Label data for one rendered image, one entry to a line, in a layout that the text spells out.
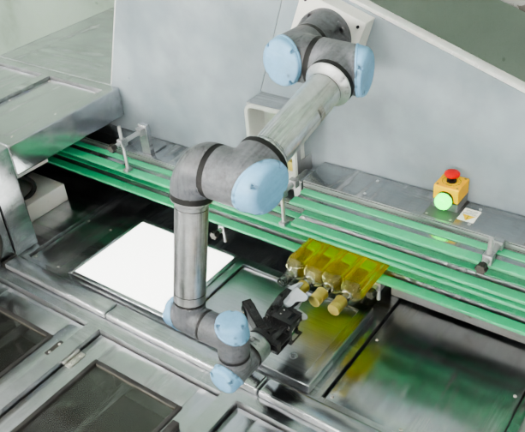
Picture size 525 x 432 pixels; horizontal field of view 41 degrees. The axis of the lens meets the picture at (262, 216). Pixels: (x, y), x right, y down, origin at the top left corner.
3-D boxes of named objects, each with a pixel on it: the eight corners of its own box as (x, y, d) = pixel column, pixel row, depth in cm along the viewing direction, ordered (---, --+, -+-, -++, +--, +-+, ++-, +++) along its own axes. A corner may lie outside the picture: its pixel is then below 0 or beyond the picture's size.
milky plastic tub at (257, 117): (265, 156, 225) (249, 168, 219) (259, 91, 212) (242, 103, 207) (312, 169, 216) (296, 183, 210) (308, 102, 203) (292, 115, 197)
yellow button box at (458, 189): (443, 193, 192) (432, 206, 187) (445, 169, 187) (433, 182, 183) (468, 200, 188) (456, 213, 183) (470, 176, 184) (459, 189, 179)
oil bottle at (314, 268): (341, 243, 206) (301, 285, 193) (340, 228, 203) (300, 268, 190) (357, 249, 204) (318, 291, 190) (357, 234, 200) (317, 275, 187)
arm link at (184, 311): (153, 138, 143) (154, 333, 166) (196, 153, 138) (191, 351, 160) (189, 123, 152) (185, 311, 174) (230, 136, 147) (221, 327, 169)
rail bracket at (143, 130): (157, 147, 251) (111, 176, 236) (149, 104, 241) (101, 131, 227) (167, 150, 248) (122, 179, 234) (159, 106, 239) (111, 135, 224)
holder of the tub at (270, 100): (268, 170, 228) (253, 181, 223) (261, 91, 212) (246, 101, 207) (313, 183, 219) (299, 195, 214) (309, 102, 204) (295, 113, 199)
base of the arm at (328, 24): (307, -2, 180) (287, 8, 173) (358, 21, 175) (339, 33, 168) (295, 51, 189) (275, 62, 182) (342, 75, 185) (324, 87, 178)
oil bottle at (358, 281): (375, 256, 201) (337, 299, 187) (375, 241, 197) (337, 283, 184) (393, 262, 198) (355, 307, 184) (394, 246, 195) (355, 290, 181)
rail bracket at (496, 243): (492, 243, 175) (471, 272, 166) (495, 218, 171) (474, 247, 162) (508, 247, 173) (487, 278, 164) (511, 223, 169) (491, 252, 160)
